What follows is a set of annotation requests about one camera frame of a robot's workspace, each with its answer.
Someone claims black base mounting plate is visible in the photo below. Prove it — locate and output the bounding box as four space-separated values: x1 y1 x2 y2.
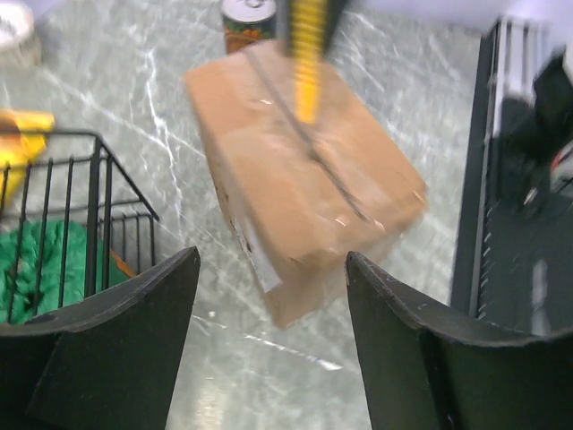
450 16 572 336

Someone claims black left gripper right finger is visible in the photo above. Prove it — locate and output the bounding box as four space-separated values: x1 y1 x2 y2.
346 252 572 429

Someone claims orange label tin can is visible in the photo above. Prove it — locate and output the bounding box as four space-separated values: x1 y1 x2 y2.
220 0 278 55

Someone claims yellow utility knife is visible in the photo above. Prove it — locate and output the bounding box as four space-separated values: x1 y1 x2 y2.
287 0 328 125

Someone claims yellow chips bag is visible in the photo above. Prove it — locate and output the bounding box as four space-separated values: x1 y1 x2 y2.
1 109 56 206

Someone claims black wire rack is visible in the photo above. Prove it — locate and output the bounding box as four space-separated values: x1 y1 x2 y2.
1 129 159 300

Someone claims white yogurt cup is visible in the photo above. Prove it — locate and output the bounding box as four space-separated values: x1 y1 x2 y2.
1 1 42 68

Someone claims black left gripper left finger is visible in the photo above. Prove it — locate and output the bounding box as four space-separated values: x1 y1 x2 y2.
1 247 201 429

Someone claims green wrapped round package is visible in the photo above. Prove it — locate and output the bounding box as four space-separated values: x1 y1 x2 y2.
0 219 131 324

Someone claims brown cardboard express box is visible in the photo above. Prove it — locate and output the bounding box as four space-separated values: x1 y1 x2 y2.
185 40 426 329

